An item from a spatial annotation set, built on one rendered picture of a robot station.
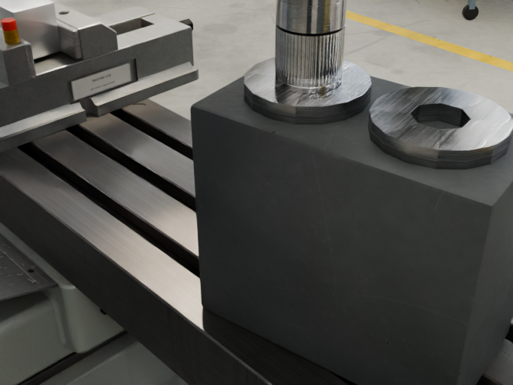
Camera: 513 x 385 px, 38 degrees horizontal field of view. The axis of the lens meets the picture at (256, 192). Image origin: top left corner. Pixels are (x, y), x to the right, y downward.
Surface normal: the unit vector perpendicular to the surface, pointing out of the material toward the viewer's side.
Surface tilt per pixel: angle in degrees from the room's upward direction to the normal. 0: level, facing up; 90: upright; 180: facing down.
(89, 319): 90
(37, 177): 0
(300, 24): 90
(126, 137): 0
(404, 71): 0
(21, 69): 90
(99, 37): 90
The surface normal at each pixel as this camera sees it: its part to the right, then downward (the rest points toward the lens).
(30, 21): 0.69, 0.39
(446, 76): 0.00, -0.84
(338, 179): -0.58, 0.44
